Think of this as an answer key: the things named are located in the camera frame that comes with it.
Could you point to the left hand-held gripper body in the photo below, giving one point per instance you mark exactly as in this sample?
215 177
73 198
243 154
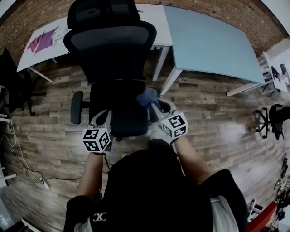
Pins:
96 140

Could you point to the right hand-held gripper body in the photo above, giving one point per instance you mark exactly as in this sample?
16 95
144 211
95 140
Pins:
175 125

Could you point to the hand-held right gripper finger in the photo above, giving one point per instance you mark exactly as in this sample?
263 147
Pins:
157 111
168 105

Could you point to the blue-grey cloth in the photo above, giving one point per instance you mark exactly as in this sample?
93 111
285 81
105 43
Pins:
147 96

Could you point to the person's right forearm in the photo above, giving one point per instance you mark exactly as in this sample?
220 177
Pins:
192 160

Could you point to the person's left forearm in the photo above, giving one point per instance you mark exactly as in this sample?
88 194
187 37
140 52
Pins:
90 174

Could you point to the purple cloth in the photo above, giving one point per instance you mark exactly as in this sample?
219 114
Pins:
44 44

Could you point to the pink cloth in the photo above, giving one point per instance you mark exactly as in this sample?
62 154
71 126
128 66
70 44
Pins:
32 44

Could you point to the black mesh office chair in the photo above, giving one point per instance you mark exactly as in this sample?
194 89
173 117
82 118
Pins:
117 102

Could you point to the white power strip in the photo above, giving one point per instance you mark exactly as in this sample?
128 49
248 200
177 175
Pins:
45 184

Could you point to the person's black-clothed body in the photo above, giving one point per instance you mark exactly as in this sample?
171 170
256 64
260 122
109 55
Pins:
147 192

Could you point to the light blue table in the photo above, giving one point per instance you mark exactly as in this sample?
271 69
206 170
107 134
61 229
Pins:
210 40

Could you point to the white table with grommet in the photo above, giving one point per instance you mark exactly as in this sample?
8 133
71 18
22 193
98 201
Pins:
156 27

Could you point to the curved white table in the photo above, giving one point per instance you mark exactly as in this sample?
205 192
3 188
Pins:
49 54

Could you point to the black office chair without headrest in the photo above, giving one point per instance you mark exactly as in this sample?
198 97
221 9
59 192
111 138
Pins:
13 79

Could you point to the white and green packet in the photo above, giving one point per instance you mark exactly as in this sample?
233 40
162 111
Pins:
60 34

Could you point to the black swivel chair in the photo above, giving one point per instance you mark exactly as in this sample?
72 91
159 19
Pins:
276 117

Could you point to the small white table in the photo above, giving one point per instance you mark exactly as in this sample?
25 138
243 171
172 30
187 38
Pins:
269 59

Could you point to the red panel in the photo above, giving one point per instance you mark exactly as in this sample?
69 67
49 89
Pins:
262 217

